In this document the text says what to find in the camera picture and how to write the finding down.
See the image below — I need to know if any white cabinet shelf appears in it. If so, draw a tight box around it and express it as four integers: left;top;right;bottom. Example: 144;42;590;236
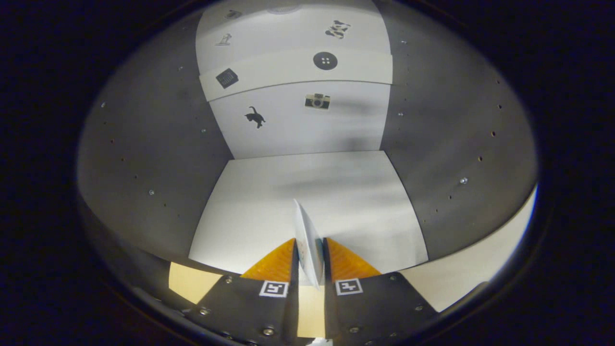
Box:
189;150;429;285

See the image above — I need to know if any white and blue packet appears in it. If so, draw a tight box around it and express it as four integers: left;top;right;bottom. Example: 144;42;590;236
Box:
293;198;325;290

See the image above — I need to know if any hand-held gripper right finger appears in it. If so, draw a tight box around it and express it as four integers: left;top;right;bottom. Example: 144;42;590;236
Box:
323;237;439;346

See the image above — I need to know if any grey cabinet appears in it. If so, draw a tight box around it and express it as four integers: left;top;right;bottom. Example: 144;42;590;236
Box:
77;0;538;289

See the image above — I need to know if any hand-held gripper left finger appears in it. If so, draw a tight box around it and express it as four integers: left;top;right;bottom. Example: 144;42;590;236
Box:
185;238;299;346

